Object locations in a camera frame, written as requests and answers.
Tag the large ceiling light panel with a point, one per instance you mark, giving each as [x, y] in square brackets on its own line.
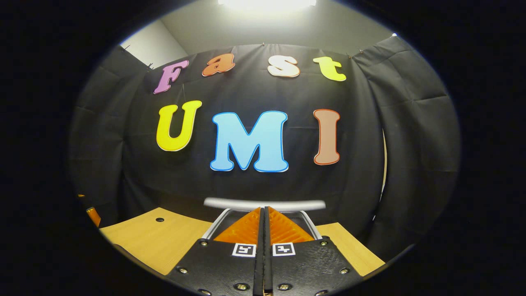
[267, 4]

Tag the black backdrop cloth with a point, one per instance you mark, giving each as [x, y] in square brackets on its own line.
[349, 193]

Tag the wooden desktop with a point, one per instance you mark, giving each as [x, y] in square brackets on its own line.
[156, 242]

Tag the white desktop garbage bin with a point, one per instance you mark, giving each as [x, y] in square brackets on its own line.
[263, 204]

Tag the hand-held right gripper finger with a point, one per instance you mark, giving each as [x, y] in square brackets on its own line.
[267, 271]
[259, 271]

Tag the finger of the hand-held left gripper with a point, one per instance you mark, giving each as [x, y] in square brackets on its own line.
[93, 216]

